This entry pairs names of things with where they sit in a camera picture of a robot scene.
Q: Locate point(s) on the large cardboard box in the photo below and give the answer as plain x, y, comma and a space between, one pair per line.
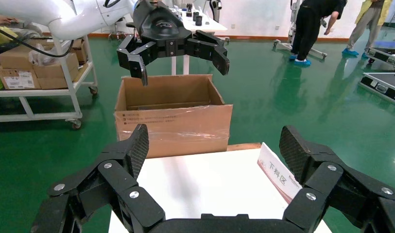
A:
171, 132

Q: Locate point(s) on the wooden board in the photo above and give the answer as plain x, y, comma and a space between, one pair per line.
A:
244, 147

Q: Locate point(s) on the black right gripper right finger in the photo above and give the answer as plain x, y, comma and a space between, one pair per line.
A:
327, 185

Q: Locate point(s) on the clear plastic bag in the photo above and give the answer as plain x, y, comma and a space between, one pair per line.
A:
39, 58

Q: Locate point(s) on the black aluminium flight case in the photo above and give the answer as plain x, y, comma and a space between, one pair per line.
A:
385, 85
385, 58

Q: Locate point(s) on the white metal floor frame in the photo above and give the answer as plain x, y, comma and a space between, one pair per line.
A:
313, 53

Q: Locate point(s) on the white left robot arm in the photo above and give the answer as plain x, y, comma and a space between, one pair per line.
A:
71, 16

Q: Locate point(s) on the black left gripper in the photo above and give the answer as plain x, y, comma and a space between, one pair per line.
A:
162, 29

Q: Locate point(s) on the white table with cups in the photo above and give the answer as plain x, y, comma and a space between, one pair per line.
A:
207, 27

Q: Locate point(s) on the plain brown cardboard box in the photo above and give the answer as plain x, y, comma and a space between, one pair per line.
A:
13, 58
57, 81
79, 51

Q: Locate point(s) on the person yellow jacket grey trousers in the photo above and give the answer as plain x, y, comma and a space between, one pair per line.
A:
368, 19

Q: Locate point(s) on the cardboard box with white label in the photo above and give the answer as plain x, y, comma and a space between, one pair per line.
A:
18, 80

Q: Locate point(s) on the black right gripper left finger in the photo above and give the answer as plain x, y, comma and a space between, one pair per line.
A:
116, 180

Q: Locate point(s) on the black stool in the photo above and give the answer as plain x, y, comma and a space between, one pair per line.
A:
118, 32

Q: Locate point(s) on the white and red table sign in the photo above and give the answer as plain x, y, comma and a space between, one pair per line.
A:
277, 175

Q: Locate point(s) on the seated person in yellow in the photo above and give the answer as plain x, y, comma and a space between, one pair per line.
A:
10, 30

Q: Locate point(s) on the white wheeled cart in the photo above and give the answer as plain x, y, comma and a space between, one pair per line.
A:
71, 93

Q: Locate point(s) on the person in black clothes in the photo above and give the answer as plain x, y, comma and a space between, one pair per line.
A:
308, 29

